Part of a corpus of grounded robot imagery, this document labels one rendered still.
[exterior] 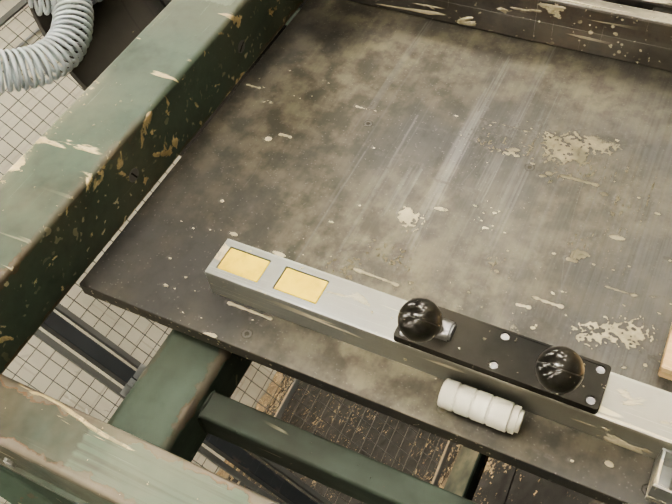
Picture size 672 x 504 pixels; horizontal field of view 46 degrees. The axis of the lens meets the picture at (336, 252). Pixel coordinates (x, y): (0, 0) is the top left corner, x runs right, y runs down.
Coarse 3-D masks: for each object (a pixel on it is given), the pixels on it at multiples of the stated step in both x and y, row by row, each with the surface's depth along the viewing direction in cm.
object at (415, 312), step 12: (420, 300) 66; (408, 312) 66; (420, 312) 65; (432, 312) 65; (408, 324) 65; (420, 324) 65; (432, 324) 65; (444, 324) 76; (408, 336) 66; (420, 336) 65; (432, 336) 66; (444, 336) 76
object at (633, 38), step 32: (352, 0) 118; (384, 0) 116; (416, 0) 113; (448, 0) 111; (480, 0) 108; (512, 0) 106; (544, 0) 104; (576, 0) 103; (608, 0) 104; (640, 0) 102; (512, 32) 110; (544, 32) 107; (576, 32) 105; (608, 32) 103; (640, 32) 101; (640, 64) 105
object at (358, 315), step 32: (224, 256) 86; (256, 256) 86; (224, 288) 86; (256, 288) 83; (352, 288) 82; (288, 320) 84; (320, 320) 81; (352, 320) 79; (384, 320) 79; (384, 352) 80; (416, 352) 77; (480, 384) 76; (512, 384) 74; (608, 384) 73; (640, 384) 72; (544, 416) 75; (576, 416) 73; (608, 416) 71; (640, 416) 71; (640, 448) 72
